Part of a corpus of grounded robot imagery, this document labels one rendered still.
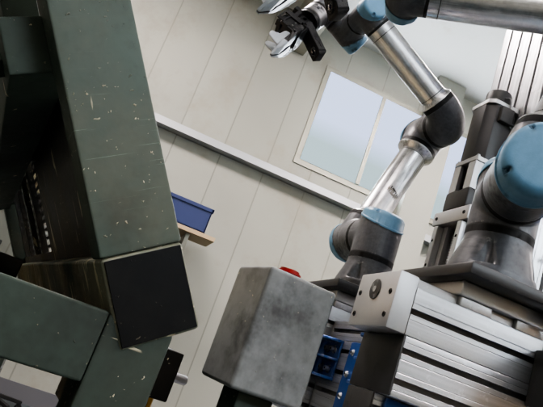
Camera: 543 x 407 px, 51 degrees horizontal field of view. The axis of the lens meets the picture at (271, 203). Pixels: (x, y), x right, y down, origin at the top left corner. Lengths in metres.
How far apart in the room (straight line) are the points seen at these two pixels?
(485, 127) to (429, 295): 0.59
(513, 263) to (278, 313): 0.40
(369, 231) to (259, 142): 3.56
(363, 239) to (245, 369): 0.71
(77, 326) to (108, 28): 0.39
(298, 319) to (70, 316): 0.32
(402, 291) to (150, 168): 0.41
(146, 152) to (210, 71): 4.30
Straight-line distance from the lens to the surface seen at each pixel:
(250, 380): 0.83
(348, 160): 5.19
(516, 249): 1.01
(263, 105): 5.07
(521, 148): 0.91
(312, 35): 1.65
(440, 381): 0.92
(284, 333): 0.84
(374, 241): 1.44
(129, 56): 0.81
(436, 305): 0.91
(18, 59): 0.84
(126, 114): 0.78
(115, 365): 0.77
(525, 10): 1.25
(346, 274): 1.42
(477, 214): 1.04
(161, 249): 0.76
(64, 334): 0.75
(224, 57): 5.15
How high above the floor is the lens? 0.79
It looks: 16 degrees up
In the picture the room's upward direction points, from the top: 20 degrees clockwise
